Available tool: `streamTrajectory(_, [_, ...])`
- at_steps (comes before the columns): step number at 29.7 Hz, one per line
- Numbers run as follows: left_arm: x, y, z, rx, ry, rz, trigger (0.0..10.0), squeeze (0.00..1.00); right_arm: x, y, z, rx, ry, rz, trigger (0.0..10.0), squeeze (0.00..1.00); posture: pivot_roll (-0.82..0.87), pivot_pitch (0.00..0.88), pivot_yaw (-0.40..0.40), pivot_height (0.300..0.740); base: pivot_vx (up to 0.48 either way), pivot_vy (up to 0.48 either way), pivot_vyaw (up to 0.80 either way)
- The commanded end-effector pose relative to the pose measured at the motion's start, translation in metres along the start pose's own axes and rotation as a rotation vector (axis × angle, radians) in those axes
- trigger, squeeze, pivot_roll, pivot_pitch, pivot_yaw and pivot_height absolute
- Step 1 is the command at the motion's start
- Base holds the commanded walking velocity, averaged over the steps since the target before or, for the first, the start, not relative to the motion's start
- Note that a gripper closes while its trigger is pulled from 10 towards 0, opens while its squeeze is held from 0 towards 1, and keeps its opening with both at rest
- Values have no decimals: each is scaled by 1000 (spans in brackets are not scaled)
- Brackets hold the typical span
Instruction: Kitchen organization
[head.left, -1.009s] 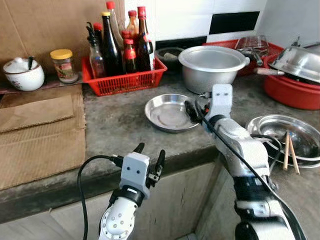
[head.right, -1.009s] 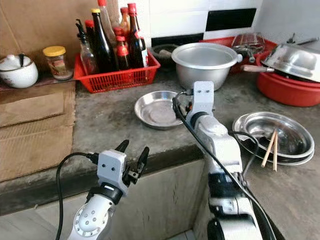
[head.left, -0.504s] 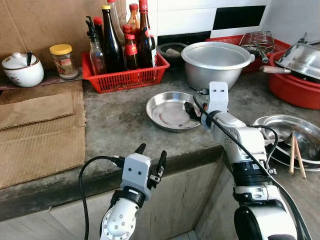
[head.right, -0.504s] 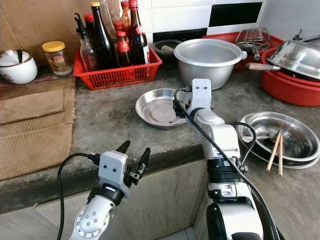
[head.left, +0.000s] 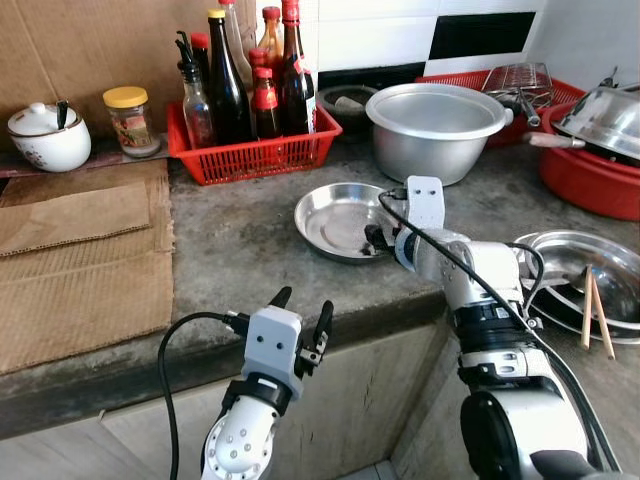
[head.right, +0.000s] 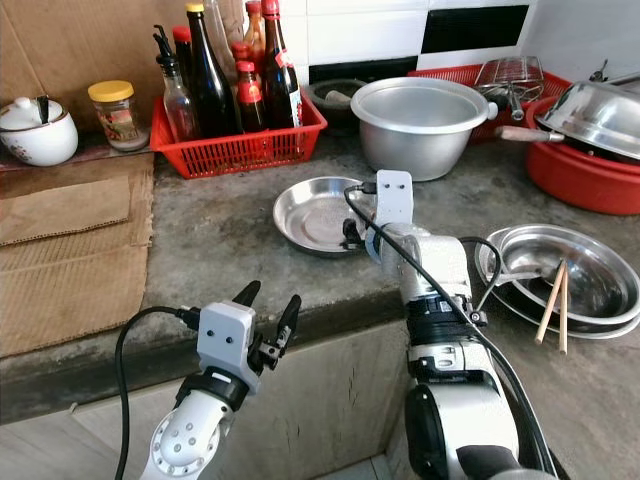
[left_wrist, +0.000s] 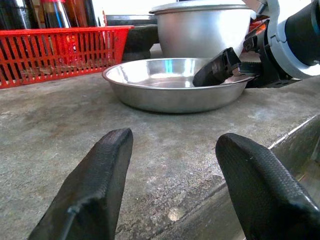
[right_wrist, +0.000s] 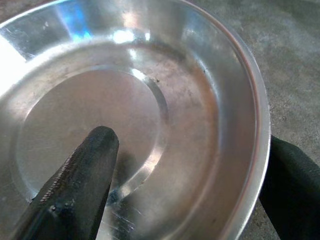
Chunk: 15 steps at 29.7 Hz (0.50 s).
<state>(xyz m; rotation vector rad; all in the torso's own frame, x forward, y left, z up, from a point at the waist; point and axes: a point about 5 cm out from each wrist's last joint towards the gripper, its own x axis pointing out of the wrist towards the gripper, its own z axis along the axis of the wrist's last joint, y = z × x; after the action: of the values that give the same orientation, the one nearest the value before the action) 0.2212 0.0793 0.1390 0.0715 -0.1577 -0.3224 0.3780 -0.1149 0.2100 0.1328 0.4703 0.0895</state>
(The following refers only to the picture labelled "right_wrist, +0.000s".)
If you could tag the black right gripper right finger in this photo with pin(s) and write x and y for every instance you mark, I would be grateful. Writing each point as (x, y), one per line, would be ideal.
(292, 187)

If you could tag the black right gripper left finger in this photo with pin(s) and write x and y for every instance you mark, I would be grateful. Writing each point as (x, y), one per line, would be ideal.
(75, 187)

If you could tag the steel bowl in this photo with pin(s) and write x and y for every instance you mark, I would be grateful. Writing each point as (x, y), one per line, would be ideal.
(187, 112)

